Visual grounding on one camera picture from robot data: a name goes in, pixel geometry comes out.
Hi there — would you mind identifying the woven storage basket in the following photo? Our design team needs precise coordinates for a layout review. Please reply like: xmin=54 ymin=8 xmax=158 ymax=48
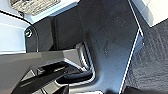
xmin=9 ymin=0 xmax=62 ymax=15

